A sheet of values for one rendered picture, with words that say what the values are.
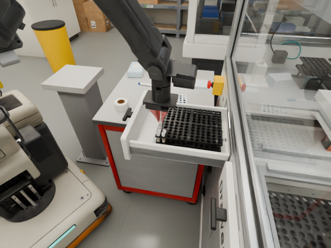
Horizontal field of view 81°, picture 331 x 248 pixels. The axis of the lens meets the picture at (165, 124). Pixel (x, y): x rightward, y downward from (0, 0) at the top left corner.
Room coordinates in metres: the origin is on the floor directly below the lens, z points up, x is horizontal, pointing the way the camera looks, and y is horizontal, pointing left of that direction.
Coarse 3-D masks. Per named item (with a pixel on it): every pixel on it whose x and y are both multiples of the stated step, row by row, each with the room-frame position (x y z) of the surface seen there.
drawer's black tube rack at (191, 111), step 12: (180, 108) 0.61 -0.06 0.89; (192, 108) 0.61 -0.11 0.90; (168, 120) 0.54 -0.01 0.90; (180, 120) 0.54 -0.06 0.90; (192, 120) 0.54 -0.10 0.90; (204, 120) 0.54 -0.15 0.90; (216, 120) 0.54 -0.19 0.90; (168, 132) 0.47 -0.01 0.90; (180, 132) 0.51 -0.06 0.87; (192, 132) 0.47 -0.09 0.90; (204, 132) 0.48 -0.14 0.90; (216, 132) 0.47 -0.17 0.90; (168, 144) 0.45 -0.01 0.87; (180, 144) 0.44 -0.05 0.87; (192, 144) 0.44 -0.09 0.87; (204, 144) 0.44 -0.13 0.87; (216, 144) 0.42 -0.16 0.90
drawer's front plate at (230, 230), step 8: (224, 168) 0.32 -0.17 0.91; (232, 168) 0.31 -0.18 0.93; (224, 176) 0.30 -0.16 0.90; (232, 176) 0.28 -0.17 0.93; (224, 184) 0.28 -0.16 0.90; (232, 184) 0.26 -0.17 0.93; (224, 192) 0.25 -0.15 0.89; (232, 192) 0.24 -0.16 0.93; (224, 200) 0.23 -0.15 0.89; (232, 200) 0.22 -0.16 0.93; (224, 208) 0.22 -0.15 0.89; (232, 208) 0.20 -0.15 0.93; (232, 216) 0.18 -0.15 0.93; (224, 224) 0.18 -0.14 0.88; (232, 224) 0.16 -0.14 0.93; (224, 232) 0.16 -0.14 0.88; (232, 232) 0.15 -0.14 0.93; (224, 240) 0.15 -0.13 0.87; (232, 240) 0.13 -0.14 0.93
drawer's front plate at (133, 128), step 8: (144, 96) 0.65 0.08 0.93; (144, 104) 0.63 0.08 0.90; (136, 112) 0.55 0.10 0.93; (144, 112) 0.62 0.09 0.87; (136, 120) 0.52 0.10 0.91; (144, 120) 0.61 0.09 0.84; (128, 128) 0.46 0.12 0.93; (136, 128) 0.51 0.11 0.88; (128, 136) 0.44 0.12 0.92; (136, 136) 0.50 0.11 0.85; (128, 144) 0.43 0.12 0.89; (128, 152) 0.42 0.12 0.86
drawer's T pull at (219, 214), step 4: (212, 200) 0.22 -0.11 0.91; (212, 204) 0.21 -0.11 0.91; (212, 208) 0.20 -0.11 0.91; (216, 208) 0.21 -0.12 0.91; (220, 208) 0.20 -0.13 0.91; (212, 212) 0.20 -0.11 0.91; (216, 212) 0.20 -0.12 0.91; (220, 212) 0.20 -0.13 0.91; (224, 212) 0.20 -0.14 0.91; (212, 216) 0.19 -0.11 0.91; (216, 216) 0.19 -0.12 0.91; (220, 216) 0.19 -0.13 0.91; (224, 216) 0.19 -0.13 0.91; (212, 220) 0.18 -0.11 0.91; (220, 220) 0.18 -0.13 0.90; (224, 220) 0.18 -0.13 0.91; (212, 224) 0.17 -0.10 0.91; (212, 228) 0.16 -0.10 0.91
